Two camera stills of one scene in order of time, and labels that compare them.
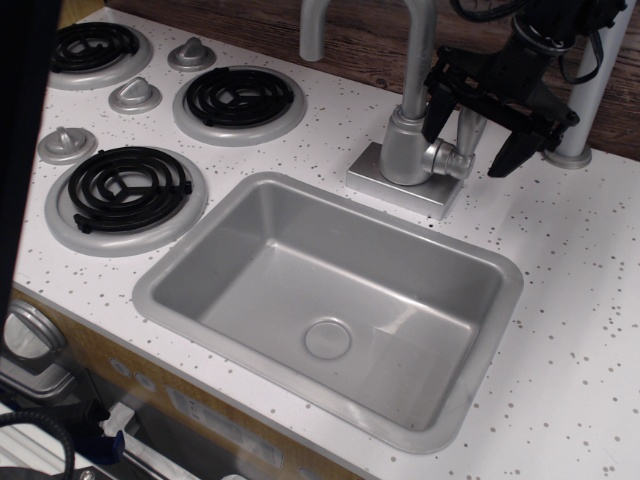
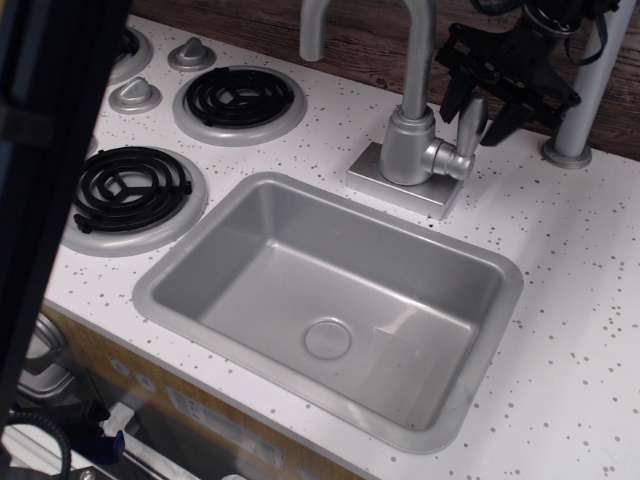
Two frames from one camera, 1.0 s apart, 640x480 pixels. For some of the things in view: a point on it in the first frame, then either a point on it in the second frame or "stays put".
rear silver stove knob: x=191 y=56 stays put
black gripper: x=501 y=85 to x=513 y=66
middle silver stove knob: x=135 y=96 stays put
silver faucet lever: x=440 y=157 stays put
